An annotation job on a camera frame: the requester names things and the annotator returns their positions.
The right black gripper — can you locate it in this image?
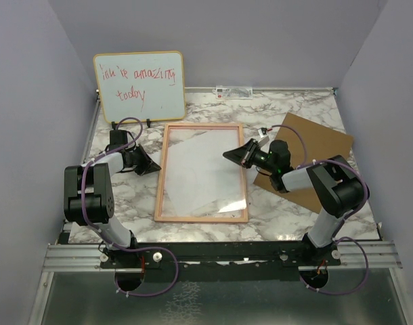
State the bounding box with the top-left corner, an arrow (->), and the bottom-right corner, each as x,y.
223,139 -> 276,173

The white photo paper sheet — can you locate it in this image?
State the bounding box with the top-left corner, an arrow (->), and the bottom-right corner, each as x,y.
165,129 -> 246,217

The clear acrylic glass sheet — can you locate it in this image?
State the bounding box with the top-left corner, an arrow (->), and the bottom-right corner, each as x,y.
160,127 -> 247,216

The pink wooden photo frame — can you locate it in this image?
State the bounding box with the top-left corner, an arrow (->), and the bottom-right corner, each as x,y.
153,122 -> 250,224

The brown cardboard backing board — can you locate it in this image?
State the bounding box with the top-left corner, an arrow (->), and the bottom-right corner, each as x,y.
254,113 -> 353,213

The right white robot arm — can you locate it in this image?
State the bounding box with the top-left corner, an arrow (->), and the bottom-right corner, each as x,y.
223,139 -> 369,265

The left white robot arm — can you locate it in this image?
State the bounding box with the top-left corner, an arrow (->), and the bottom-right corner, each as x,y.
64,129 -> 161,267

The small whiteboard with red writing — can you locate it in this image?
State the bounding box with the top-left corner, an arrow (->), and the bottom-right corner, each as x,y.
93,51 -> 186,123

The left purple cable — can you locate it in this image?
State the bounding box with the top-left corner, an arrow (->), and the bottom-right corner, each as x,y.
80,116 -> 181,299

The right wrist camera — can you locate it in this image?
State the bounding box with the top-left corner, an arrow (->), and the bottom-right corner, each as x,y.
258,127 -> 269,148

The white label strip at wall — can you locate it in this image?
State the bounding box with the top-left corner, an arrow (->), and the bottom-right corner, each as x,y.
213,86 -> 253,100

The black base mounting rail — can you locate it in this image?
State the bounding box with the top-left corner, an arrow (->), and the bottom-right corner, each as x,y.
100,241 -> 341,283

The aluminium front rail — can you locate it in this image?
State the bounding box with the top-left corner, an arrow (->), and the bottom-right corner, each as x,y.
42,240 -> 403,272

